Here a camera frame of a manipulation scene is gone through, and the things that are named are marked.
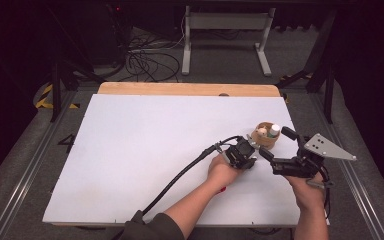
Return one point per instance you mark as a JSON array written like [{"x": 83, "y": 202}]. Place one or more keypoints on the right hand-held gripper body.
[{"x": 325, "y": 148}]

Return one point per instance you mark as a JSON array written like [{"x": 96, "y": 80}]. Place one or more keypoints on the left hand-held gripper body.
[{"x": 241, "y": 153}]

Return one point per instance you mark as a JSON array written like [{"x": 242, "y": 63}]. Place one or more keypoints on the round wooden pen holder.
[{"x": 266, "y": 141}]

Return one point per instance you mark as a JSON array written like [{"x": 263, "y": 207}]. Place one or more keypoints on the green and white glue stick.
[{"x": 274, "y": 129}]

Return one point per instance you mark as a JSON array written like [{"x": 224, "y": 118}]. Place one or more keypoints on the person's left hand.
[{"x": 220, "y": 171}]

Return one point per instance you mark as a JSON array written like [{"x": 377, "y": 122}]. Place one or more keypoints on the person's right hand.
[{"x": 308, "y": 193}]

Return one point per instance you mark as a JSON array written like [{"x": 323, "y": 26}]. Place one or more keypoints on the black metal stand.
[
  {"x": 56, "y": 90},
  {"x": 328, "y": 93}
]

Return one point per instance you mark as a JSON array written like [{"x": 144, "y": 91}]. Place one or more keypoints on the white board sheet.
[{"x": 146, "y": 133}]

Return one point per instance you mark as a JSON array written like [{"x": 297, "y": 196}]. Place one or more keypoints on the person's dark green sleeve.
[{"x": 156, "y": 228}]

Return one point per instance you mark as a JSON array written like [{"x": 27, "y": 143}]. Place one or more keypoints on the yellow black hazard tape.
[{"x": 43, "y": 100}]

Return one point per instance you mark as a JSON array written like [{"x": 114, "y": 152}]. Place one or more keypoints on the aluminium floor rail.
[
  {"x": 360, "y": 190},
  {"x": 23, "y": 186}
]

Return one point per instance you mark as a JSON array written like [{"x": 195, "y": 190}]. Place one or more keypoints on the white metal desk frame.
[{"x": 226, "y": 21}]

